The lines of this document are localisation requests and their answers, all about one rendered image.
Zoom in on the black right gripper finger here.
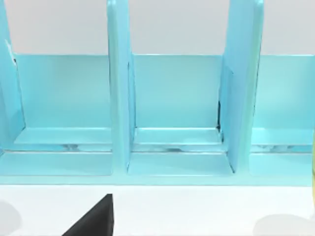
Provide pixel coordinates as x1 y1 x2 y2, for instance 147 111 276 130
61 193 115 236

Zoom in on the light blue rack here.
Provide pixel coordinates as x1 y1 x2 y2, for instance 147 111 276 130
0 0 315 187

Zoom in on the yellow green book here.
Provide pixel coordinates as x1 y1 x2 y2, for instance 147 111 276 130
310 127 315 209

